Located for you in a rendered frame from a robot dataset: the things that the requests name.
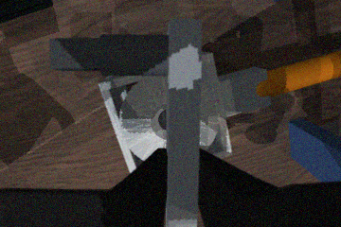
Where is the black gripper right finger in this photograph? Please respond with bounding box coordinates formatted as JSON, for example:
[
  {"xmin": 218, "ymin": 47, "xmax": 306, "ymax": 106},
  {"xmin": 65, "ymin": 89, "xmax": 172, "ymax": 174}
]
[{"xmin": 198, "ymin": 148, "xmax": 341, "ymax": 227}]

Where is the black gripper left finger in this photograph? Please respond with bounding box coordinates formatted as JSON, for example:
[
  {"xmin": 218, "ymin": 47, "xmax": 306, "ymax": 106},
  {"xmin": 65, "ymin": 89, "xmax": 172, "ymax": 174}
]
[{"xmin": 0, "ymin": 148, "xmax": 168, "ymax": 227}]

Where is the blue inverted u-shaped frame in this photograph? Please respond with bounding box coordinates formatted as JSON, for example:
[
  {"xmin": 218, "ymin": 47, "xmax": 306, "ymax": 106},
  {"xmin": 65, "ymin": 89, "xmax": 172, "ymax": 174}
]
[{"xmin": 288, "ymin": 118, "xmax": 341, "ymax": 183}]

